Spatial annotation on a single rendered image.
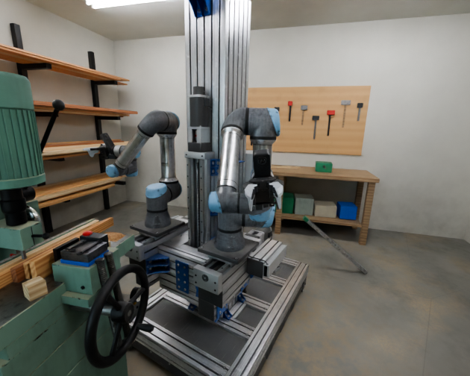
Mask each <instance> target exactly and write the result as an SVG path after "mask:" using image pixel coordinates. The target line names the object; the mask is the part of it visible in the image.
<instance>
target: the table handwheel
mask: <svg viewBox="0 0 470 376"><path fill-rule="evenodd" d="M129 273H135V274H136V275H137V276H138V278H139V280H140V285H141V288H140V290H139V291H138V292H137V293H136V294H135V295H134V296H133V297H132V298H131V299H130V300H129V301H116V300H115V299H114V297H113V296H112V295H111V294H110V293H111V291H112V289H113V288H114V286H115V285H116V284H117V283H118V282H119V281H120V280H121V279H122V278H123V277H124V276H125V275H127V274H129ZM140 296H141V297H140ZM148 296H149V284H148V276H147V274H146V272H145V270H144V269H143V268H142V267H141V266H139V265H137V264H128V265H125V266H123V267H121V268H119V269H118V270H116V271H115V272H114V273H113V274H112V275H111V276H110V277H109V278H108V279H107V281H106V282H105V283H104V285H103V287H102V288H101V289H100V291H99V293H98V294H97V296H96V298H95V300H94V302H93V305H92V306H91V307H90V308H86V307H78V306H73V305H69V307H70V309H71V310H78V311H83V312H87V313H90V314H89V316H88V320H87V325H86V329H85V334H84V349H85V354H86V356H87V359H88V361H89V362H90V364H91V365H92V366H94V367H96V368H98V369H105V368H107V367H110V366H112V365H113V364H115V363H116V362H118V361H119V360H120V359H121V358H122V357H123V356H124V355H125V353H126V352H127V351H128V349H129V348H130V347H131V345H132V344H133V342H134V340H135V339H136V337H137V334H138V333H139V331H140V330H139V329H137V324H138V323H140V324H141V323H142V322H143V319H144V317H145V312H146V309H147V306H148ZM139 297H140V305H139V309H138V312H137V317H136V318H135V321H134V324H133V326H132V328H131V330H130V332H129V334H128V336H127V337H126V339H125V341H124V342H123V343H122V344H121V346H120V347H119V348H118V349H117V345H118V341H119V335H120V332H121V329H122V324H125V323H127V322H128V321H130V319H131V317H132V315H133V314H134V306H133V303H134V302H135V301H136V300H137V299H138V298H139ZM106 301H108V302H109V303H106ZM101 315H103V316H110V319H111V321H112V322H116V329H115V333H114V337H113V343H112V346H111V349H110V355H109V356H107V357H103V356H101V355H100V353H99V352H98V347H97V340H96V339H97V330H98V323H99V319H100V316H101ZM116 349H117V350H116Z"/></svg>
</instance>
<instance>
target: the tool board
mask: <svg viewBox="0 0 470 376"><path fill-rule="evenodd" d="M370 92H371V86H332V87H250V88H248V107H258V108H275V109H277V110H278V112H279V117H280V126H281V133H280V136H278V137H276V141H275V142H274V143H273V144H272V151H285V152H301V153H317V154H347V155H361V153H362V147H363V138H364V133H365V127H366V117H367V112H368V106H369V97H370ZM246 150H253V143H252V141H250V136H249V135H246Z"/></svg>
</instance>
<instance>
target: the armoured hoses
mask: <svg viewBox="0 0 470 376"><path fill-rule="evenodd" d="M104 257H105V258H106V261H107V267H108V271H109V274H110V276H111V275H112V274H113V273H114V272H115V271H116V266H115V262H114V259H113V252H112V251H108V252H106V253H105V254H104ZM95 264H96V265H97V270H98V274H99V278H100V279H99V280H100V283H101V287H103V285H104V283H105V282H106V281H107V279H108V277H107V271H106V267H105V261H104V258H103V257H100V258H97V259H96V260H95ZM113 293H114V296H115V299H116V301H124V300H123V297H122V291H121V288H120V284H119V282H118V283H117V284H116V285H115V286H114V288H113ZM108 318H109V321H110V327H111V330H112V334H113V336H114V333H115V329H116V322H112V321H111V319H110V316H108ZM122 328H123V331H124V335H125V338H124V339H123V340H122V335H121V332H120V335H119V341H118V345H117V349H118V348H119V347H120V346H121V344H122V343H123V342H124V341H125V339H126V337H127V336H128V334H129V332H130V330H131V328H130V325H129V322H127V323H125V324H122Z"/></svg>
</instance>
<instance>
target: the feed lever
mask: <svg viewBox="0 0 470 376"><path fill-rule="evenodd" d="M52 106H53V108H54V111H53V114H52V115H51V118H50V121H49V123H48V126H47V128H46V132H45V133H44V136H43V139H42V141H41V143H40V147H41V152H43V149H44V148H45V145H46V142H47V140H48V137H49V135H50V133H51V130H52V128H53V125H54V122H55V120H56V118H57V115H58V113H59V111H60V110H63V109H64V108H65V104H64V102H63V101H61V100H59V99H56V100H54V101H53V102H52ZM22 193H23V197H25V199H26V201H30V200H33V199H34V198H35V196H36V193H35V190H34V188H33V187H25V188H22Z"/></svg>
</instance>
